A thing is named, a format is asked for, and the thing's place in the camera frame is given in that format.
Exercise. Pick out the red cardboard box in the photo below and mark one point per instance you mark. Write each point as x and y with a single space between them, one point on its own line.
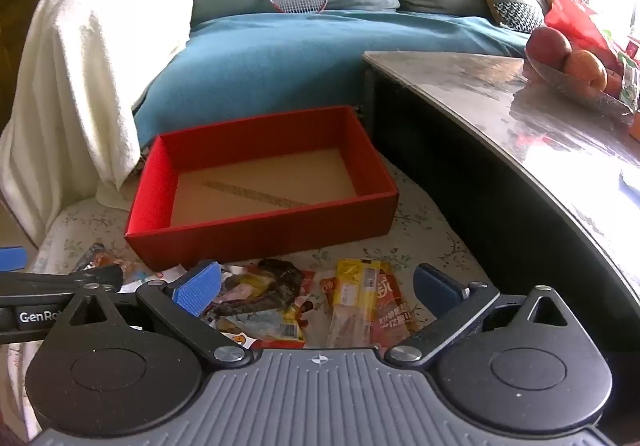
260 236

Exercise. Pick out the red apple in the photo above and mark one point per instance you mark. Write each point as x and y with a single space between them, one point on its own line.
547 46

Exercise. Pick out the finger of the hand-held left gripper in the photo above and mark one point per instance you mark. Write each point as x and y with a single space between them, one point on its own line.
12 258
50 283

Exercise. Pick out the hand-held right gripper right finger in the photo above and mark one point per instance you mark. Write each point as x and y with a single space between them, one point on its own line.
440 288

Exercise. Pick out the yellow barcode snack packet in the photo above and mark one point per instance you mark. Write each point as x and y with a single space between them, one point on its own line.
285 328

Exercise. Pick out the glass fruit bowl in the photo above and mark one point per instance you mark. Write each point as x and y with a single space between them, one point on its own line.
565 84

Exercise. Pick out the dark coffee table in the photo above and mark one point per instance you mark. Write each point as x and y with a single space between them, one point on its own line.
500 91

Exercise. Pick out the orange fruit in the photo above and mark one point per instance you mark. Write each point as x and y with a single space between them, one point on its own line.
614 82
585 66

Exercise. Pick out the dark brown snack packet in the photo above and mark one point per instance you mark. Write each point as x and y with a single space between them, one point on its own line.
280 283

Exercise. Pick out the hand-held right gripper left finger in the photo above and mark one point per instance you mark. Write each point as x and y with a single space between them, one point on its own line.
197 288

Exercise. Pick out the white printed snack packet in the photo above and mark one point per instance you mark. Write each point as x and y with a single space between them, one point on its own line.
150 273

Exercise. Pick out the orange snack packet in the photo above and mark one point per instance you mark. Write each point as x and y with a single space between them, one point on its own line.
100 256

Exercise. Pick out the red plastic bag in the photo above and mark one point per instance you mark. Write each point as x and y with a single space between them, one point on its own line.
570 19

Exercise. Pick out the white towel blanket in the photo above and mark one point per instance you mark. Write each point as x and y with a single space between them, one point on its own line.
75 76

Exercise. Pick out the green snack packet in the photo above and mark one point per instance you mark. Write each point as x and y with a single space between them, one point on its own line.
630 81

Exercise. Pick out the small red snack packet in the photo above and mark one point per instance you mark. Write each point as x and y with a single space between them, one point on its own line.
305 286

